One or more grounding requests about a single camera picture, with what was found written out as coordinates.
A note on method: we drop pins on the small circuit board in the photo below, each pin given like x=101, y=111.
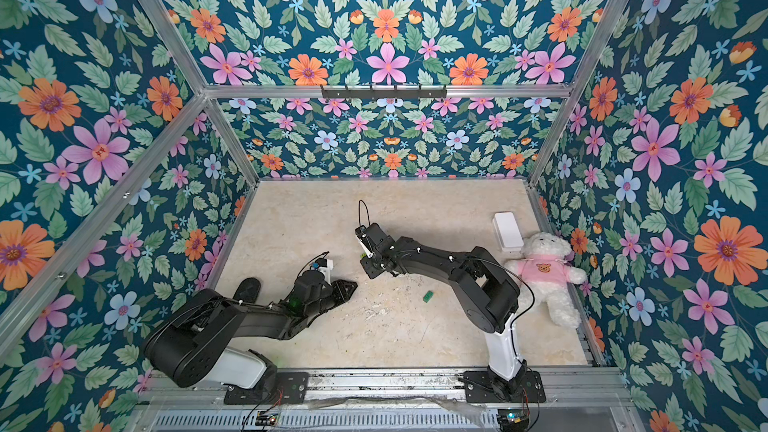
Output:
x=510, y=420
x=265, y=419

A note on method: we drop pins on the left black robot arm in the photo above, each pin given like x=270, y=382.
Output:
x=193, y=344

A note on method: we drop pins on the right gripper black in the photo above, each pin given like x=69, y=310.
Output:
x=369, y=252

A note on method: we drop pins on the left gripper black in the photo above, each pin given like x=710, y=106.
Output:
x=338, y=288

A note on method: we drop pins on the white teddy bear pink shirt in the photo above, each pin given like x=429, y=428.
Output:
x=545, y=275

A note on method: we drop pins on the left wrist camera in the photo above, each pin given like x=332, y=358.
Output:
x=325, y=267

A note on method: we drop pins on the white plastic box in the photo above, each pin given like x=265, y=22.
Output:
x=507, y=232

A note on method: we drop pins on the small circuit board left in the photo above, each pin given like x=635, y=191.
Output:
x=265, y=419

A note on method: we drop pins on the black hook rail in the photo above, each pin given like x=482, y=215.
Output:
x=371, y=92

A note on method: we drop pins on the small circuit board right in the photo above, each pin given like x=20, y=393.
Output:
x=510, y=420

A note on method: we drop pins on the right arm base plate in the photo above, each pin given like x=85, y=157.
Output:
x=484, y=386

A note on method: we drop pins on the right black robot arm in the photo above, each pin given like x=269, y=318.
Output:
x=485, y=289

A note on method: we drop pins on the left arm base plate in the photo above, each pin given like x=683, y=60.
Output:
x=285, y=387

